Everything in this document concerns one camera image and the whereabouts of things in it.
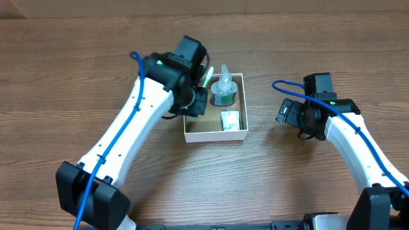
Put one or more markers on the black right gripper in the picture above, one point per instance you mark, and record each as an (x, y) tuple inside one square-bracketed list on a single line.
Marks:
[(293, 112)]

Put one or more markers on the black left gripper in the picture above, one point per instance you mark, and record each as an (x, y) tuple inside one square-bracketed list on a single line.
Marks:
[(200, 97)]

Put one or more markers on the green white toothbrush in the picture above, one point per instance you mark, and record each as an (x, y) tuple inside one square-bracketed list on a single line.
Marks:
[(207, 78)]

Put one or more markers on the clear pump soap bottle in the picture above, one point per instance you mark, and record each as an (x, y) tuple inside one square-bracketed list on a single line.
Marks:
[(225, 89)]

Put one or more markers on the white cardboard box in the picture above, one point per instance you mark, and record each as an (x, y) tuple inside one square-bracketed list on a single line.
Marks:
[(208, 127)]

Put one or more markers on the green white soap packet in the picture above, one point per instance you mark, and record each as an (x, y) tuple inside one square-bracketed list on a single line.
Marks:
[(230, 120)]

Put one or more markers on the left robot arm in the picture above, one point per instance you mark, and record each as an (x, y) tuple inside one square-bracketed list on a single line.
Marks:
[(166, 87)]

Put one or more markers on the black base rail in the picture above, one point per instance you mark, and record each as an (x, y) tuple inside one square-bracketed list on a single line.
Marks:
[(274, 225)]

